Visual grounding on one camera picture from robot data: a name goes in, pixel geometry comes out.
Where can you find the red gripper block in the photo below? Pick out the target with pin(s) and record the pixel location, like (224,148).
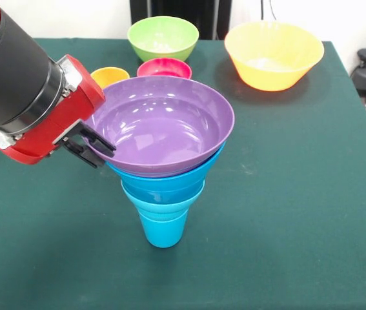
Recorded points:
(60,126)

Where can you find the purple bowl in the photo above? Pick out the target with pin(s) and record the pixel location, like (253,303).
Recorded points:
(163,129)

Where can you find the large blue bowl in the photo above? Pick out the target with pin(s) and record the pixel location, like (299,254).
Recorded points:
(163,184)

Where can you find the shallow blue bowl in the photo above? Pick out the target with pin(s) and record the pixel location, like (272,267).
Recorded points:
(166,197)

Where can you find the small ribbed teal bowl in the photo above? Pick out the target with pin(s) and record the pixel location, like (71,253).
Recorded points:
(163,213)

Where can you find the blue cup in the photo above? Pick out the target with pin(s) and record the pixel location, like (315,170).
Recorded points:
(165,234)

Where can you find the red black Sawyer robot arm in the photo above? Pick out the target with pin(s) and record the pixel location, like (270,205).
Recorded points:
(8,74)

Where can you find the orange cup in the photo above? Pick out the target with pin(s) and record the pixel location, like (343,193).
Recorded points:
(108,76)

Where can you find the pink red bowl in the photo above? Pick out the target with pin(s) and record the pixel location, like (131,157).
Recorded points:
(165,68)

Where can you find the green bowl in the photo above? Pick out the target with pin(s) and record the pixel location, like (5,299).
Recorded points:
(163,42)

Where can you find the dark green tablecloth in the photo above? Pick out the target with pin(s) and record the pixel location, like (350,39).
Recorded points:
(266,242)

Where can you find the large yellow bowl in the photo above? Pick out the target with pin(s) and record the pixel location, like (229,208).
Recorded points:
(273,55)

